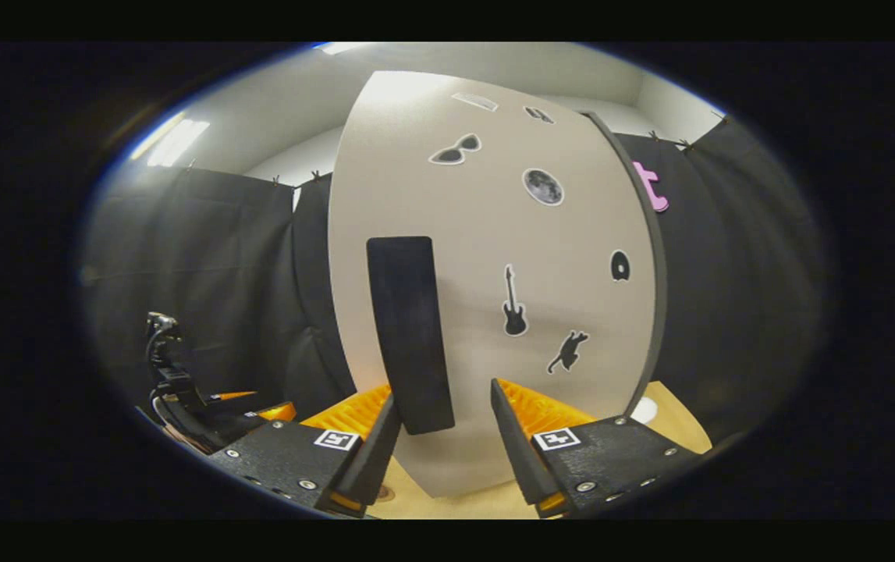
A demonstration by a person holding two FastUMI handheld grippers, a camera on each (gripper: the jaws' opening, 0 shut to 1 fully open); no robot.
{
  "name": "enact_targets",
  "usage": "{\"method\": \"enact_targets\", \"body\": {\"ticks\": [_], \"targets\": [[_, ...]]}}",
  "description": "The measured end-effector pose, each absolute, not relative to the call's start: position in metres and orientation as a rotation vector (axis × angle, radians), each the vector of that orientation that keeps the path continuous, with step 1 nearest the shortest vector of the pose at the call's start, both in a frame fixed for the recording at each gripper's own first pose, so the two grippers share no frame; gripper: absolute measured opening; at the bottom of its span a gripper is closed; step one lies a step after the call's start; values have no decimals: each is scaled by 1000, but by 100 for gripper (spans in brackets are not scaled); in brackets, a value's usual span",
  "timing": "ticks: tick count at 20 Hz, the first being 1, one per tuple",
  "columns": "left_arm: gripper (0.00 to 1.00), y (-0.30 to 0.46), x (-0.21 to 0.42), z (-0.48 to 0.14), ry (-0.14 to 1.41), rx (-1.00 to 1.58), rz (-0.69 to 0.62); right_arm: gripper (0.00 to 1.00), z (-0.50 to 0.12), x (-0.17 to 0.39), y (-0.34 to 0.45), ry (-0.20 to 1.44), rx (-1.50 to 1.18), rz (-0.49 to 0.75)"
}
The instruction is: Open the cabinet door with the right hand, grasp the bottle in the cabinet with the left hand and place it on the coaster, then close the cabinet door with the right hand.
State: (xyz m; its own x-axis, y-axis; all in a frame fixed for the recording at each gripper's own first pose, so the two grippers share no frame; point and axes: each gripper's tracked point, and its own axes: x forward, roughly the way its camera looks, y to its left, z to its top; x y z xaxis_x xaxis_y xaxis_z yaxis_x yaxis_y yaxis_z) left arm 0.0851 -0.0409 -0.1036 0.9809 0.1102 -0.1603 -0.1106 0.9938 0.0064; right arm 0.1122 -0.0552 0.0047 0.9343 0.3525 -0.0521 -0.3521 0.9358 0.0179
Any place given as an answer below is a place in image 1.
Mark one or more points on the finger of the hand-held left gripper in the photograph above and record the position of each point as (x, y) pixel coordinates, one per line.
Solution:
(279, 412)
(232, 396)

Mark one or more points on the white round object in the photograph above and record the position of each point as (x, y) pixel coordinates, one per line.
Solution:
(644, 411)

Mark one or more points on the light grey cabinet door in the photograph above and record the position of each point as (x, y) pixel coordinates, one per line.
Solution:
(478, 234)

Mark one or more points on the black backdrop cloth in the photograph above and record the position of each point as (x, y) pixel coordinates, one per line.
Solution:
(728, 312)

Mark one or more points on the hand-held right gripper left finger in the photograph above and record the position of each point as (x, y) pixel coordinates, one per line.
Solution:
(377, 460)

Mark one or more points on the dark grey cabinet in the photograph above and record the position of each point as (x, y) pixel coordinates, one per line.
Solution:
(659, 312)

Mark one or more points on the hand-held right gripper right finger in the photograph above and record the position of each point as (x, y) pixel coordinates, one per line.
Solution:
(513, 453)

